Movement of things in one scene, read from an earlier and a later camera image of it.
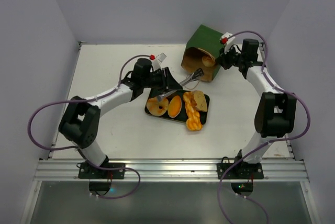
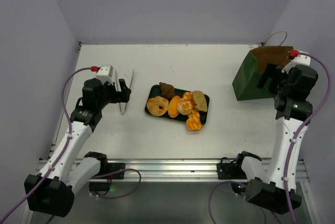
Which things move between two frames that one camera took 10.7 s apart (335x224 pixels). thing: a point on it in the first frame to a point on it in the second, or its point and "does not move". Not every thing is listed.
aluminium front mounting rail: (56, 170) does not move
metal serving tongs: (197, 75) to (116, 77)
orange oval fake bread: (174, 107) does not move
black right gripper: (224, 59) to (268, 76)
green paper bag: (203, 50) to (245, 85)
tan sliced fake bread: (200, 98) does not move
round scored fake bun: (208, 60) to (185, 106)
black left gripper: (167, 80) to (119, 96)
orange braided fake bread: (193, 122) does not move
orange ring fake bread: (156, 108) does not move
